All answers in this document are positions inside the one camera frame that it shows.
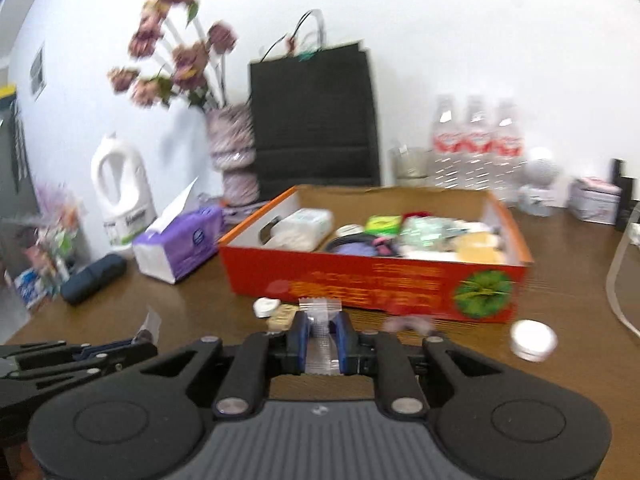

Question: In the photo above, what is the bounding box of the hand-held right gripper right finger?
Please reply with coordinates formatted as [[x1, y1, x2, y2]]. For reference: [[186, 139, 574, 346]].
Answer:
[[334, 311, 503, 417]]

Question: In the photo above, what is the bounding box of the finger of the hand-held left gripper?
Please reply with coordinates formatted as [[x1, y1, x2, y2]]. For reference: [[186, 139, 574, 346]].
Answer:
[[0, 352, 159, 397], [0, 339, 157, 362]]

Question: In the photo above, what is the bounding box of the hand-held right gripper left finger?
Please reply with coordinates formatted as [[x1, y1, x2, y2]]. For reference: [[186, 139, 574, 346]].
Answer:
[[137, 311, 312, 417]]

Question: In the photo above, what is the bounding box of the clear small plastic packet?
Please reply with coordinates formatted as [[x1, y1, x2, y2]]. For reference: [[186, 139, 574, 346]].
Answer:
[[298, 297, 344, 377]]

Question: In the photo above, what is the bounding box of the clear crinkled wrapper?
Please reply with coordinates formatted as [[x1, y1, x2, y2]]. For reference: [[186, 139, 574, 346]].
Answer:
[[135, 306, 164, 347]]

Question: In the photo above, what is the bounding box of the orange cardboard box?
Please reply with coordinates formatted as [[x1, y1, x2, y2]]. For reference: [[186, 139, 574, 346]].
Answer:
[[218, 184, 534, 324]]

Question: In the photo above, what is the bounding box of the white wet wipes pack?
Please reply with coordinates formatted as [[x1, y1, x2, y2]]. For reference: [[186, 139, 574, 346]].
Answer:
[[260, 208, 335, 252]]

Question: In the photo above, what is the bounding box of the small beige block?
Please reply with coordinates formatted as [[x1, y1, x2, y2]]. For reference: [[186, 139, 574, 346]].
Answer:
[[265, 303, 297, 332]]

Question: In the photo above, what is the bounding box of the small pink blurred wrapper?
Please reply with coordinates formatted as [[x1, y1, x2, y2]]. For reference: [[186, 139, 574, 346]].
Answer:
[[385, 314, 437, 337]]

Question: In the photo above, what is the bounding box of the navy glasses case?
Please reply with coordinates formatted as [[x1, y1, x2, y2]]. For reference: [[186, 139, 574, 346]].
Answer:
[[59, 253, 127, 306]]

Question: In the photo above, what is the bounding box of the blue white small pack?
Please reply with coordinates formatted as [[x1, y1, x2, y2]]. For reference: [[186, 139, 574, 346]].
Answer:
[[13, 267, 52, 311]]

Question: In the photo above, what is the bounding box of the plastic wrapped flower bunch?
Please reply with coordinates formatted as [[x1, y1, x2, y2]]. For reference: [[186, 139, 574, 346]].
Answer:
[[22, 182, 84, 292]]

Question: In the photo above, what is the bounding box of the green snack packet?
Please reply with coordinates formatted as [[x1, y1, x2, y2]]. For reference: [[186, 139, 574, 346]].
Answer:
[[364, 214, 404, 236]]

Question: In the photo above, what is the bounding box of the purple tissue pack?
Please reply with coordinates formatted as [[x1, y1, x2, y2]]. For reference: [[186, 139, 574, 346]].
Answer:
[[132, 177, 225, 286]]

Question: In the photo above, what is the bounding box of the mint green soft pack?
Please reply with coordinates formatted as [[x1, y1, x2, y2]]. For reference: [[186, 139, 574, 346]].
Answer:
[[400, 215, 472, 247]]

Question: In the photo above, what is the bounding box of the white detergent bottle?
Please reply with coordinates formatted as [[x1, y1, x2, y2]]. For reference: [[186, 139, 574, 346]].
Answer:
[[90, 132, 160, 252]]

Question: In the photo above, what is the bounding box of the pale yellow block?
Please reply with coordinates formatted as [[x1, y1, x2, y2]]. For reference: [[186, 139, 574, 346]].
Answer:
[[457, 232, 504, 264]]

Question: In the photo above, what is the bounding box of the white round jar lid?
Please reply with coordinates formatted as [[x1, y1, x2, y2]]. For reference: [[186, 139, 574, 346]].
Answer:
[[509, 319, 559, 362]]

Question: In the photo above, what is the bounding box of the clear glass mug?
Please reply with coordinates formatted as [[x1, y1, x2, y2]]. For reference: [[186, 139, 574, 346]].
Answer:
[[391, 142, 434, 187]]

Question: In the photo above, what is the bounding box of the grey metal cabinet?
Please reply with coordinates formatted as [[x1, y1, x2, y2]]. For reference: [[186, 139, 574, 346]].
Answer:
[[0, 97, 37, 266]]

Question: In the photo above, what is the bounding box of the patterned purple vase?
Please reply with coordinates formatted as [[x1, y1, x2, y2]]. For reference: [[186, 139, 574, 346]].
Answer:
[[205, 103, 261, 207]]

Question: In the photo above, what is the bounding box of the red label water bottle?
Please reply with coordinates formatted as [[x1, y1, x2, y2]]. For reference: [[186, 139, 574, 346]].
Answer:
[[492, 101, 524, 192], [432, 95, 464, 188], [462, 96, 494, 190]]

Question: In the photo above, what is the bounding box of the black paper bag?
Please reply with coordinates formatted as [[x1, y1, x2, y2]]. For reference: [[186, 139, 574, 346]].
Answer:
[[248, 8, 382, 189]]

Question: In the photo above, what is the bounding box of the white round robot toy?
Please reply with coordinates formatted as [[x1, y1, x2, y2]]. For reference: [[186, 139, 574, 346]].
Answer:
[[517, 147, 562, 218]]

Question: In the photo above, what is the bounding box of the white pink tin box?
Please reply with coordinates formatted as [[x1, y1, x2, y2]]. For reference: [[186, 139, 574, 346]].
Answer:
[[568, 177, 621, 225]]

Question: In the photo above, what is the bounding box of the dried pink flower bouquet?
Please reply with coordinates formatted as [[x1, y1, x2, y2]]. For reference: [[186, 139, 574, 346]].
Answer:
[[107, 0, 239, 112]]

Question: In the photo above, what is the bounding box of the wide black bottle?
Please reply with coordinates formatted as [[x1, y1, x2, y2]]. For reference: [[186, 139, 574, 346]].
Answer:
[[617, 175, 640, 232]]

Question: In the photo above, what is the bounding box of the slim black bottle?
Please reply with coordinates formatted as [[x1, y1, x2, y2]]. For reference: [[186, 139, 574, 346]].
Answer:
[[609, 158, 627, 194]]

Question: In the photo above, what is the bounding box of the purple black coiled cable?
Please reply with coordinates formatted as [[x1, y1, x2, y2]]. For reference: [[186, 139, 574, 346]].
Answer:
[[324, 235, 397, 259]]

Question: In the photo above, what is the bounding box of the purple braided cable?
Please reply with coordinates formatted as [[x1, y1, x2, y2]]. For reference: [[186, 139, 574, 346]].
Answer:
[[222, 199, 272, 223]]

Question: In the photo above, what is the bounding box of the white cable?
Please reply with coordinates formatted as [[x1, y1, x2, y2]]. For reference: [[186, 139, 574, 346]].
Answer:
[[605, 232, 640, 337]]

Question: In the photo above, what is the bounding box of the grey wall panel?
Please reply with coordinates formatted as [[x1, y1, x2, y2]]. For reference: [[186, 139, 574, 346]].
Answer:
[[30, 46, 46, 99]]

